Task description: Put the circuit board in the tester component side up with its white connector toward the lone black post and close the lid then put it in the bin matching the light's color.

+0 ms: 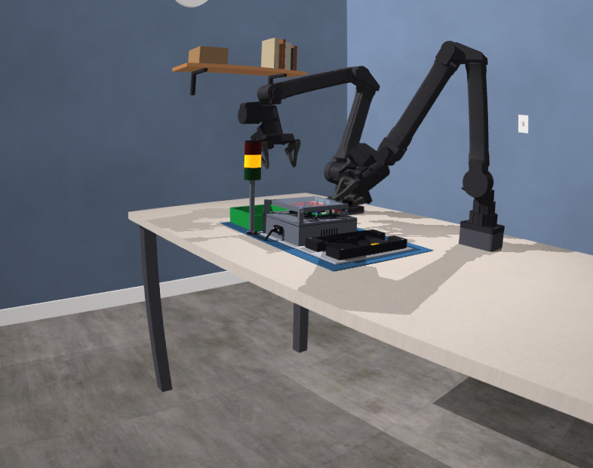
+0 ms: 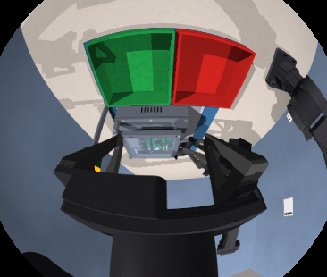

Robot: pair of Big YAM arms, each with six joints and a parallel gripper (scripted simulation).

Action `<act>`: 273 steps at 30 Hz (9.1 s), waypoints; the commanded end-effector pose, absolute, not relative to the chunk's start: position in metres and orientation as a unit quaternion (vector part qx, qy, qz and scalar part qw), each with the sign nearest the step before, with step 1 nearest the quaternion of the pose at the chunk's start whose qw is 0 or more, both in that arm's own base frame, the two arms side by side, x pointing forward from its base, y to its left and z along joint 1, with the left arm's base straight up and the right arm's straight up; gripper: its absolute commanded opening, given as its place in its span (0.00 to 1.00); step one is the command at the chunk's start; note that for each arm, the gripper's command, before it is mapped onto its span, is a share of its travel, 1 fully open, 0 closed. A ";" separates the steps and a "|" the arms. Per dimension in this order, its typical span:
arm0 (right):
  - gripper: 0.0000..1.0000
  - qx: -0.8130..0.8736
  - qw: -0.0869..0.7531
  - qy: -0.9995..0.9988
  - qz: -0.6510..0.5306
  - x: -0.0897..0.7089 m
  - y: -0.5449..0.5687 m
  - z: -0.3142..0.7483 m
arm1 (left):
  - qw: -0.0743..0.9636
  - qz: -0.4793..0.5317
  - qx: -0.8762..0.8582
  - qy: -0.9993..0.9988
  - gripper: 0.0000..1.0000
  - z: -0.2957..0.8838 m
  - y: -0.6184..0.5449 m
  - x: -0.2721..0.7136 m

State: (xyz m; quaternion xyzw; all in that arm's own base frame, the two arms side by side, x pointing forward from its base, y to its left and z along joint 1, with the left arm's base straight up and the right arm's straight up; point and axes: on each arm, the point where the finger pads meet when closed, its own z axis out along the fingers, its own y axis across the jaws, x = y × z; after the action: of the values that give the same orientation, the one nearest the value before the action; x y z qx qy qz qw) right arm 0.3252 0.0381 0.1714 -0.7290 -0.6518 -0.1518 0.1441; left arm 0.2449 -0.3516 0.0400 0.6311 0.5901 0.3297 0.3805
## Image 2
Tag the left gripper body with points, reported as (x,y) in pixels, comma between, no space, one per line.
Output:
(206,172)

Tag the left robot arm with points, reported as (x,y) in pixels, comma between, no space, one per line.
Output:
(229,241)

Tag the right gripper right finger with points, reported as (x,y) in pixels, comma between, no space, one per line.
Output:
(247,167)

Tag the green bin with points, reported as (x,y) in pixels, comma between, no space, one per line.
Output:
(133,69)

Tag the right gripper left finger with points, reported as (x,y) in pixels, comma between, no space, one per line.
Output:
(86,158)

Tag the red bin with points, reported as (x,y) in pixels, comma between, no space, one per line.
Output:
(209,72)

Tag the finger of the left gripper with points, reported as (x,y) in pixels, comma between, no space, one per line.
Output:
(200,140)
(196,156)

